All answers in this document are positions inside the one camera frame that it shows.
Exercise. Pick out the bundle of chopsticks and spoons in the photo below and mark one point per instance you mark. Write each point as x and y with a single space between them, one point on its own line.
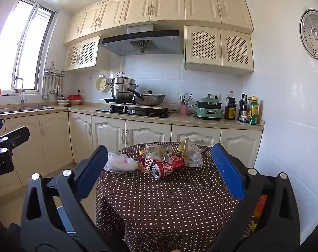
185 99

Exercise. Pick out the steel steamer pot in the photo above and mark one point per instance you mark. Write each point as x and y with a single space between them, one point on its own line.
122 89

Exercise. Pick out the beige kitchen countertop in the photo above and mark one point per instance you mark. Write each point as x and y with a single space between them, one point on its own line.
201 122

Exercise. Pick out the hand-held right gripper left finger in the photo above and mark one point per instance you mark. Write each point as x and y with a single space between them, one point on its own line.
92 170

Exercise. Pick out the red plastic basin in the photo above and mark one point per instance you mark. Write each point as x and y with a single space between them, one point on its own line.
75 98

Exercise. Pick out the gold foil wrapper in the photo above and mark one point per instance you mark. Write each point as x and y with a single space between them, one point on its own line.
184 145

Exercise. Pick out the white plastic bag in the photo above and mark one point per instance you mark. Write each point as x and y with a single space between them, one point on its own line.
119 162

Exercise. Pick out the green electric cooker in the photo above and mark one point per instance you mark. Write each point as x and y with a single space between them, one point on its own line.
209 110

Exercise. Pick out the clear wrapper with red print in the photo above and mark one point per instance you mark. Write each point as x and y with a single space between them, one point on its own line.
149 161

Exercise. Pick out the dark glass bottle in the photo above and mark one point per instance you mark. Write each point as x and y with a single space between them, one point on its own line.
241 109
246 113

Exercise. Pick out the glass wok lid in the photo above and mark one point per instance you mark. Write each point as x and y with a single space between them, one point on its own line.
151 95

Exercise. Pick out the grey range hood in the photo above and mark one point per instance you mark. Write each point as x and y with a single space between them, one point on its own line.
148 40

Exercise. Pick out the green and yellow bottle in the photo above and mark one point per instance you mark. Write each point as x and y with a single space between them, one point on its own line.
254 113

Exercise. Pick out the kitchen window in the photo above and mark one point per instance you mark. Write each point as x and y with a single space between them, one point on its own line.
22 44

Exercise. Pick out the wall utensil rack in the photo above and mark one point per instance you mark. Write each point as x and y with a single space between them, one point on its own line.
56 72

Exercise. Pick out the cream lattice door cabinet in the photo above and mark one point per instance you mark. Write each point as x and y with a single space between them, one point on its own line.
81 52
218 47

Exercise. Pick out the large soy sauce bottle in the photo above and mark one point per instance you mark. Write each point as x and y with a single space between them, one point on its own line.
230 107

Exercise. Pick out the steel spatula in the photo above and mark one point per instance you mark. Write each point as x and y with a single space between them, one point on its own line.
57 92

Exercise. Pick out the red and yellow candy wrapper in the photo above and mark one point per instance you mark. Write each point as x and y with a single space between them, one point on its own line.
141 162

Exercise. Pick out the light blue plastic bin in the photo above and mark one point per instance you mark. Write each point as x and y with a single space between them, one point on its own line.
64 221

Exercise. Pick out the brown polka dot tablecloth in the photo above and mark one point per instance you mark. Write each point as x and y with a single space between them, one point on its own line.
169 204

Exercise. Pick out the clear printed snack wrapper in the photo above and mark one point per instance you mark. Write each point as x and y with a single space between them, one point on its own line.
159 151

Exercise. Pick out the steel sink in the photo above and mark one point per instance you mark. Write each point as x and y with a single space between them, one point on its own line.
22 109

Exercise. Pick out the steel ladle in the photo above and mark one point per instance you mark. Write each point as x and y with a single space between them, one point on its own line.
44 94

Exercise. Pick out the black gas stove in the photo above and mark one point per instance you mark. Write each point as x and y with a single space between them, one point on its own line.
132 111

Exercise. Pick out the steel faucet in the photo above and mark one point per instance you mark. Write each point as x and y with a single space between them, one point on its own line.
22 94

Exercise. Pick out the clear plastic bag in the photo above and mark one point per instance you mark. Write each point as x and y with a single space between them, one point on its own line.
194 157

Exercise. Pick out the steel wok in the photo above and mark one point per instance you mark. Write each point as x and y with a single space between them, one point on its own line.
151 101

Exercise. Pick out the stacked white bowls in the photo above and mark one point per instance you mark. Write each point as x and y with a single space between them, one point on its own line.
63 102

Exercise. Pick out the orange plastic bag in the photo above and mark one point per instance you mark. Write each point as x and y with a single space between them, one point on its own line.
261 207

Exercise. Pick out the cream perforated strainer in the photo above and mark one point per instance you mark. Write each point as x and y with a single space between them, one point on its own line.
101 84

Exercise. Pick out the black hot plate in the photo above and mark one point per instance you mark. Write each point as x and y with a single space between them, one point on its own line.
117 100

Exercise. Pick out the steel steamer plate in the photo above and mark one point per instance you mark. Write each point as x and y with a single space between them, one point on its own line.
315 32

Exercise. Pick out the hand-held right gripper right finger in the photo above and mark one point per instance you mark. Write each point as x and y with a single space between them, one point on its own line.
226 168

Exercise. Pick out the cream wall cabinet row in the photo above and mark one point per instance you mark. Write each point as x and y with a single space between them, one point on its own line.
164 5

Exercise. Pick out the pink utensil holder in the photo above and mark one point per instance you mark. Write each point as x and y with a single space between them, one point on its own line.
184 109

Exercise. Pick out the red soda can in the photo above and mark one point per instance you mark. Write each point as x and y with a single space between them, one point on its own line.
167 166

